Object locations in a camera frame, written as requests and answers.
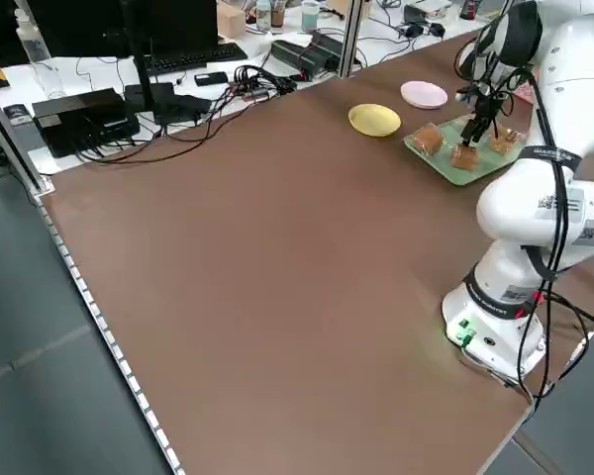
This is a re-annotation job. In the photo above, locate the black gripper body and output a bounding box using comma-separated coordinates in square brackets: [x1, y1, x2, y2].
[472, 88, 502, 119]

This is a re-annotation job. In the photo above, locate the clear-wrapped bread pack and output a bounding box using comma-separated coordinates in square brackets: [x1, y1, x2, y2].
[449, 143, 479, 171]
[409, 123, 445, 157]
[487, 129, 521, 153]

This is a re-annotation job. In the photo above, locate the green rectangular tray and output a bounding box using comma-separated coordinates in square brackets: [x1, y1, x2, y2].
[404, 114, 524, 188]

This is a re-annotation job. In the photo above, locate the pinkish white round plate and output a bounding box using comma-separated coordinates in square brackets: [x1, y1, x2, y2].
[399, 80, 449, 109]

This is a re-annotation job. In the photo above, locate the yellow round plate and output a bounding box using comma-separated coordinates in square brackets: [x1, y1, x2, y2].
[347, 103, 403, 139]

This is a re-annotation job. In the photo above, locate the black power supply unit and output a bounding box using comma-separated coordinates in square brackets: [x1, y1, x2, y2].
[309, 29, 350, 68]
[270, 39, 331, 76]

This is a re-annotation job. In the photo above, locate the teal cup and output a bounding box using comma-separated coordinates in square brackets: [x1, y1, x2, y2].
[300, 0, 321, 34]

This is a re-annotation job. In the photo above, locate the small drink bottle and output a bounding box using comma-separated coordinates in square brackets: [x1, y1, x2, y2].
[254, 0, 272, 34]

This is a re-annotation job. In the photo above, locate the small cardboard box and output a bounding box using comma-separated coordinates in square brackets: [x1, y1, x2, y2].
[216, 2, 248, 40]

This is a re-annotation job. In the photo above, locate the black phone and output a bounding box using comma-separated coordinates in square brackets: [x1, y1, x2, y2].
[193, 71, 229, 87]

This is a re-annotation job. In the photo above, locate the black keyboard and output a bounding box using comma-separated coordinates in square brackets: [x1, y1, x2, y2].
[143, 43, 249, 76]

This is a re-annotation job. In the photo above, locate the black monitor with stand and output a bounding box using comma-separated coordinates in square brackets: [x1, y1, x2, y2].
[29, 0, 220, 125]

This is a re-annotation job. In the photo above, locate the black dock box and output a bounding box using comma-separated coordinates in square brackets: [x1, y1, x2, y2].
[31, 87, 142, 159]

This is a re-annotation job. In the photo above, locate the small dark card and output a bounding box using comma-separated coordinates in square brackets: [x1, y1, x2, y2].
[7, 102, 32, 126]

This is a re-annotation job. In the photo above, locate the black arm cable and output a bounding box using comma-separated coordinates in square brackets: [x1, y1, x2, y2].
[453, 19, 594, 298]

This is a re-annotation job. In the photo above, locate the aluminium frame post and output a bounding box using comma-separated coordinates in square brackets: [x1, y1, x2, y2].
[0, 73, 56, 197]
[340, 0, 365, 80]

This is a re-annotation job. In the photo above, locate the cable hub with plugs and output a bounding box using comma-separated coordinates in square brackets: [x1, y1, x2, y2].
[231, 63, 298, 104]

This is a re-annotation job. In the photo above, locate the black base cable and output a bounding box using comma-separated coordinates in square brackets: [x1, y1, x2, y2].
[504, 289, 594, 405]

